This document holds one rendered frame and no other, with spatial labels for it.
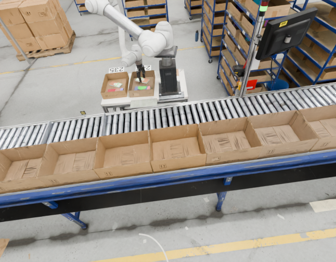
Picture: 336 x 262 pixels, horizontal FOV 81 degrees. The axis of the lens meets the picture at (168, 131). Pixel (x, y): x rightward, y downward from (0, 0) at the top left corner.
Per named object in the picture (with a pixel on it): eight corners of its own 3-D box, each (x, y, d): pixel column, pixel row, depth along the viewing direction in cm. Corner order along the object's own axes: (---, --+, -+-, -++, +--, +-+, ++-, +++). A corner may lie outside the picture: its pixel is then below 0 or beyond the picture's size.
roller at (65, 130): (72, 122, 216) (69, 119, 212) (60, 162, 182) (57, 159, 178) (67, 122, 216) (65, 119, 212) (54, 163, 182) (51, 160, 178)
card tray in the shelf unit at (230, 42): (224, 39, 300) (225, 33, 293) (244, 36, 301) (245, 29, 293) (233, 52, 274) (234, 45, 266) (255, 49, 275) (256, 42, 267)
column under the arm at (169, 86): (158, 82, 241) (155, 57, 216) (179, 80, 240) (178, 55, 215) (158, 96, 224) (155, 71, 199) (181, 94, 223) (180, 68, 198)
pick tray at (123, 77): (129, 78, 253) (127, 71, 246) (127, 97, 228) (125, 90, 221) (107, 80, 254) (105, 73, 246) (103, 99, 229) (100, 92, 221)
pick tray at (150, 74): (155, 76, 250) (154, 69, 242) (154, 96, 225) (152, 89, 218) (133, 78, 252) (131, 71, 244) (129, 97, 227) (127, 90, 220)
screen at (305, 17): (283, 68, 202) (314, 6, 155) (296, 78, 192) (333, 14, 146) (245, 84, 191) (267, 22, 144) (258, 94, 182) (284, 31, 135)
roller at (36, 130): (40, 127, 217) (42, 125, 215) (22, 168, 183) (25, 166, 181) (35, 125, 213) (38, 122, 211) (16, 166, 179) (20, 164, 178)
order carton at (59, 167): (105, 148, 166) (98, 136, 153) (101, 180, 147) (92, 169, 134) (59, 155, 165) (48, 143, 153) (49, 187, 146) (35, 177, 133)
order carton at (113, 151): (151, 142, 166) (148, 129, 153) (153, 173, 147) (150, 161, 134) (105, 148, 166) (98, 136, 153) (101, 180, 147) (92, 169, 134)
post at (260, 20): (243, 99, 222) (267, 13, 155) (245, 102, 219) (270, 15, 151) (233, 100, 222) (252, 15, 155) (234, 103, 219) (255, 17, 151)
